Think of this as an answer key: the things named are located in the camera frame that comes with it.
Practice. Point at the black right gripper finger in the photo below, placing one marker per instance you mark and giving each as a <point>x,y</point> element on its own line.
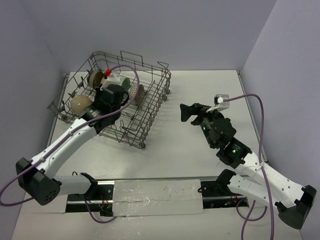
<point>197,121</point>
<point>186,111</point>

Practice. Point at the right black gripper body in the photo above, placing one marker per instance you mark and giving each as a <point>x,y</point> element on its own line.
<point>209,118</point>

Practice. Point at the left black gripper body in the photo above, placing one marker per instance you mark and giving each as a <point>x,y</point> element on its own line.
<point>121,90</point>

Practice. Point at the teal glazed bowl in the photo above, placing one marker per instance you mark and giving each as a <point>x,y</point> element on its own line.
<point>125,83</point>

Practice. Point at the brown ribbed bowl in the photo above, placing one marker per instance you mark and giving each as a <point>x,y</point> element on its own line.
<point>94,79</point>

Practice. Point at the patterned mosaic bowl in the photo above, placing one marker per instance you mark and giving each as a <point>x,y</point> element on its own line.
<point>139,97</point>

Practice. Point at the white bowl top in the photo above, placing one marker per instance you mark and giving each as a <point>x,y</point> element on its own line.
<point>79,103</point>

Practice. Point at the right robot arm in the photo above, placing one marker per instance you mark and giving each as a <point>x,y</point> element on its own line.
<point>245,174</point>

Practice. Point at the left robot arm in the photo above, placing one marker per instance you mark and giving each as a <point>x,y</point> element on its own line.
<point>38,176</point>

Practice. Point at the white taped cover sheet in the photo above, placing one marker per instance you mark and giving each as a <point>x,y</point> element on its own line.
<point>157,198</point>

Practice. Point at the grey wire dish rack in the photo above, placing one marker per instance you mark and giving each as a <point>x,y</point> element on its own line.
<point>135,121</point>

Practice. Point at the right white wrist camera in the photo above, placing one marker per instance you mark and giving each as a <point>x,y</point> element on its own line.
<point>220,103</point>

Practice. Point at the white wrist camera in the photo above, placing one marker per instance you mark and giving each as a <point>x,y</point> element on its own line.
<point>220,103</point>
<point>109,78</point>

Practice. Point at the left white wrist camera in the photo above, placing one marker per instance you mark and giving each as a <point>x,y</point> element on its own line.
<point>109,78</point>

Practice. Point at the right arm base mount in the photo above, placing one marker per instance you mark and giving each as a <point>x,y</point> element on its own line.
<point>216,194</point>

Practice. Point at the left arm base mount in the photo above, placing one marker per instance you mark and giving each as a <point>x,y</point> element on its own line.
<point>100,202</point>

